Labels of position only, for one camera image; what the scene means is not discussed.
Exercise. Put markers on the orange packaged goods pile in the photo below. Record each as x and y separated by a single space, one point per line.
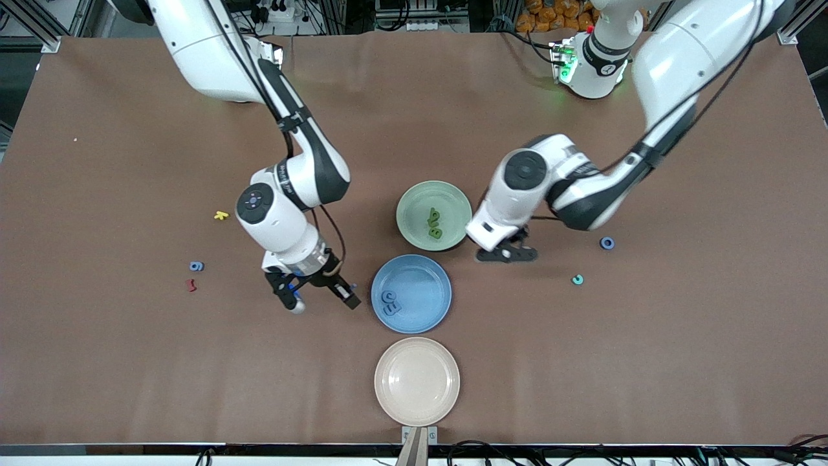
550 16

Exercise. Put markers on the grey camera pole bracket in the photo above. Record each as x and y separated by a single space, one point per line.
419 446

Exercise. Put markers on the aluminium frame profile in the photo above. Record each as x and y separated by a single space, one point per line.
45 35
788 35

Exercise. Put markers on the blue plate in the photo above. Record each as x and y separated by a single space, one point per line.
420 320

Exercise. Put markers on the brown table cover sheet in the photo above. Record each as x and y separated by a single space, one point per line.
129 388

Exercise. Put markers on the blue foam letter O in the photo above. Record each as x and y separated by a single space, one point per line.
602 243

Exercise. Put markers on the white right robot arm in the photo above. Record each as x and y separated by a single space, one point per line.
272 226

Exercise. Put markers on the blue foam letter G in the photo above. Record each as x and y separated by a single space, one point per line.
384 297

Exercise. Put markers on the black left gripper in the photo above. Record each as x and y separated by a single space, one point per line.
519 235

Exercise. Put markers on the green foam letter B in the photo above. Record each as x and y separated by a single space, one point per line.
435 231

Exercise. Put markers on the blue foam letter m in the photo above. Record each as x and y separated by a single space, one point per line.
392 309

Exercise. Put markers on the light green plate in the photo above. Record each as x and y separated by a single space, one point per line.
414 200

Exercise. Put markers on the white power strip with plugs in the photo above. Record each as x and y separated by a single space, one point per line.
284 13

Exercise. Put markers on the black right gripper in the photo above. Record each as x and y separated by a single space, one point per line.
325 270

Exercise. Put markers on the beige plate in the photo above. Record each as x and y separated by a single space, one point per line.
417 382

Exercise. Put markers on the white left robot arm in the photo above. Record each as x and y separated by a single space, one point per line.
517 188

